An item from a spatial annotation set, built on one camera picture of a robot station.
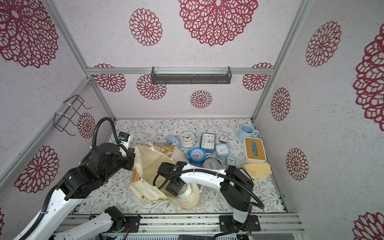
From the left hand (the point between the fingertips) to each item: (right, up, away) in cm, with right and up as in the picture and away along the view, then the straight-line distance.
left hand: (132, 151), depth 66 cm
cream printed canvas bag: (+1, -7, +19) cm, 20 cm away
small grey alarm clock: (+49, +4, +40) cm, 64 cm away
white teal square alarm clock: (+23, -21, +9) cm, 33 cm away
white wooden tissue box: (+67, -3, +31) cm, 74 cm away
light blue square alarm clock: (+47, -3, +33) cm, 58 cm away
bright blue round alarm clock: (+29, -7, +30) cm, 43 cm away
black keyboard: (+29, -40, +3) cm, 49 cm away
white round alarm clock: (+23, +4, +37) cm, 44 cm away
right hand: (+18, -19, +16) cm, 31 cm away
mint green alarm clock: (+52, -10, +28) cm, 60 cm away
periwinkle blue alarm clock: (+14, +4, +31) cm, 34 cm away
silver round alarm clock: (+40, -10, +25) cm, 48 cm away
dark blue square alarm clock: (+38, +2, +37) cm, 53 cm away
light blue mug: (+67, +10, +43) cm, 80 cm away
